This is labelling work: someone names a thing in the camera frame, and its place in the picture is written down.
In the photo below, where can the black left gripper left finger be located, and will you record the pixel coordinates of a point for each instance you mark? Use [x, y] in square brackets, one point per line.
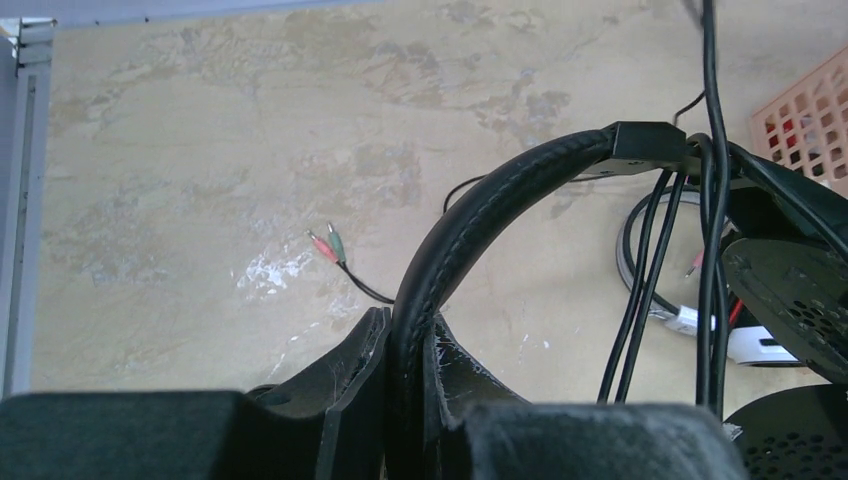
[325, 422]

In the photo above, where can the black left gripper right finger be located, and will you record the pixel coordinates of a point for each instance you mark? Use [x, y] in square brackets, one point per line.
[477, 428]

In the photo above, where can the white and black headphones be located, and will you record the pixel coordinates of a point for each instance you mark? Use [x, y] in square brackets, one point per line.
[750, 343]

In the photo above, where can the black headband headset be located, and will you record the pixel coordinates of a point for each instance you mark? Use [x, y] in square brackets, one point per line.
[778, 242]

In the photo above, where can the peach plastic file organizer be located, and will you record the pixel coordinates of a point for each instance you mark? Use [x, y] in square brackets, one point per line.
[805, 128]

